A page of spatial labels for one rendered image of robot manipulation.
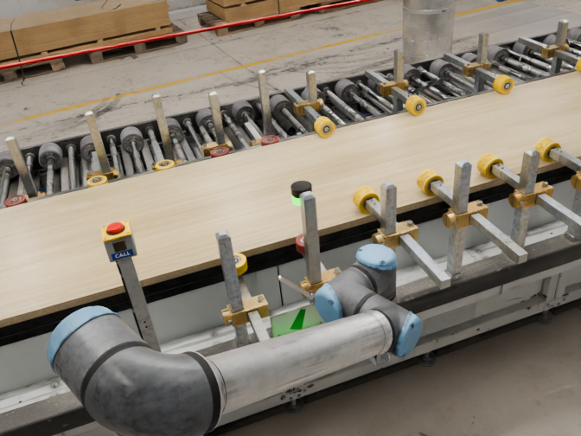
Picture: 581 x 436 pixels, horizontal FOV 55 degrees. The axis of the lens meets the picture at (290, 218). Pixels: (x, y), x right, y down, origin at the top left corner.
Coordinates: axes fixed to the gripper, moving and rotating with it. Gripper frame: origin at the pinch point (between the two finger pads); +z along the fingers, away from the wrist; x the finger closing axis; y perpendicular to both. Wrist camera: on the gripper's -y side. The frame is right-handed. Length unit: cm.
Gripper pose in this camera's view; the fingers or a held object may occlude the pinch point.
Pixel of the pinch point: (373, 357)
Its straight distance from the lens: 155.5
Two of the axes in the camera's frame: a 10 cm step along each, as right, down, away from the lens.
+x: 9.4, -2.6, 2.3
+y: 3.3, 5.0, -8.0
